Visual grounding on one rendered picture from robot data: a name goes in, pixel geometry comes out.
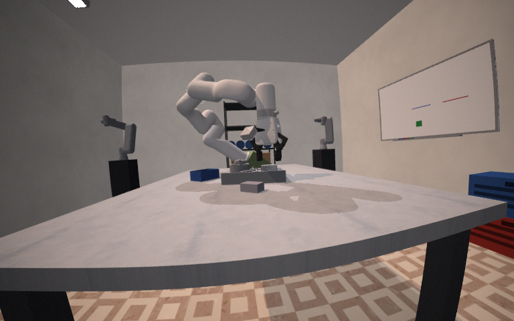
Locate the white toothed gear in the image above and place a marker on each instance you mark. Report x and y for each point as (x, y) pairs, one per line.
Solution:
(268, 167)

